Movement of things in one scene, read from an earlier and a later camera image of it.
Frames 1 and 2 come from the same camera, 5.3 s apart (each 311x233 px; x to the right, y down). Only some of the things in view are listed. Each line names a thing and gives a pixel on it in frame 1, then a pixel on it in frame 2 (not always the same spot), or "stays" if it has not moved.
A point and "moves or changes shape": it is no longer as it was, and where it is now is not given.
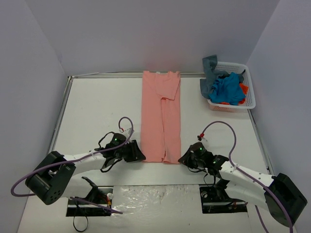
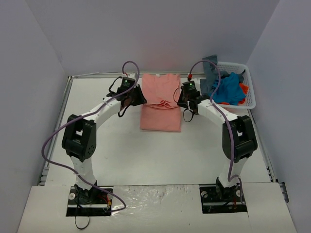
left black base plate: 102,196 stays
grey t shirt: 211,74 stays
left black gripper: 131,151 to 138,94
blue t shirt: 227,89 stays
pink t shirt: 161,136 moves or changes shape
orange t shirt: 244,89 stays
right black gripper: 188,158 to 181,97
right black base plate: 212,202 stays
